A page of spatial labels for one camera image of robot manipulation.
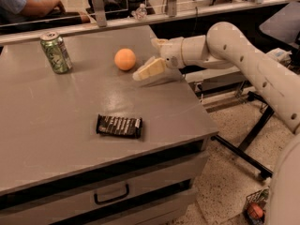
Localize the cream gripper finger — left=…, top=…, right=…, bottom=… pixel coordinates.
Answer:
left=151, top=38, right=167, bottom=51
left=132, top=56, right=166, bottom=81

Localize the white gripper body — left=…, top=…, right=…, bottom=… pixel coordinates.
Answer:
left=159, top=37, right=184, bottom=68

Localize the orange fruit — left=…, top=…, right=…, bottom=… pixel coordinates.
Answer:
left=114, top=49, right=136, bottom=71

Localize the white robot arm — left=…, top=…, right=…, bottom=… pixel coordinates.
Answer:
left=133, top=22, right=300, bottom=225

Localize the black rxbar chocolate wrapper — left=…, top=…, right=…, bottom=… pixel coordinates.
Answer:
left=96, top=115, right=143, bottom=139

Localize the clear plastic water bottle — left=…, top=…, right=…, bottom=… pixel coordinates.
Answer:
left=131, top=4, right=147, bottom=21

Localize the metal railing with posts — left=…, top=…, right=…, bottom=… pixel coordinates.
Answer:
left=0, top=0, right=300, bottom=47

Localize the green soda can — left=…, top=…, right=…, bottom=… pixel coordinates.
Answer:
left=40, top=32, right=72, bottom=74

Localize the seated person in blue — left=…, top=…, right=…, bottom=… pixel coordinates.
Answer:
left=0, top=0, right=90, bottom=35

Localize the grey drawer cabinet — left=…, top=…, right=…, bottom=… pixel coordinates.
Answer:
left=0, top=139, right=211, bottom=225

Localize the black metal stand frame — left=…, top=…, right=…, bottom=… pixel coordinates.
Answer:
left=211, top=92, right=274, bottom=180

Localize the black drawer handle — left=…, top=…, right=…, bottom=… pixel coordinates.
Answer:
left=93, top=184, right=130, bottom=205

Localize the wire basket with groceries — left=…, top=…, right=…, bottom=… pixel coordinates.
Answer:
left=243, top=188, right=269, bottom=225

